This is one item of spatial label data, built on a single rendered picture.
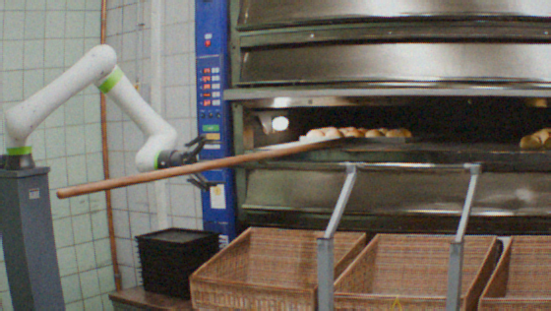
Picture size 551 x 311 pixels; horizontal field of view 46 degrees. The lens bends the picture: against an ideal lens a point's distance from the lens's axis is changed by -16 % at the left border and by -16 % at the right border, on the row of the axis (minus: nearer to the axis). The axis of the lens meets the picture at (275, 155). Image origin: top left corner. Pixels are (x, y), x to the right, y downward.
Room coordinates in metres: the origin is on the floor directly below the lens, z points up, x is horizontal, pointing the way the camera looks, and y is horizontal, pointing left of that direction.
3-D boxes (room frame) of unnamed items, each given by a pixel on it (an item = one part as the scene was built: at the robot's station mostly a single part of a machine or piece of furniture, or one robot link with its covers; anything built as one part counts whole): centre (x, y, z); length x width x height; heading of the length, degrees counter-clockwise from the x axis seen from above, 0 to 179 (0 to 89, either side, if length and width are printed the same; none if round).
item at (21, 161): (2.63, 1.06, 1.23); 0.26 x 0.15 x 0.06; 59
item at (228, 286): (2.87, 0.01, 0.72); 0.56 x 0.49 x 0.28; 59
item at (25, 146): (2.59, 1.01, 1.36); 0.16 x 0.13 x 0.19; 23
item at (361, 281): (2.55, -0.50, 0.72); 0.56 x 0.49 x 0.28; 59
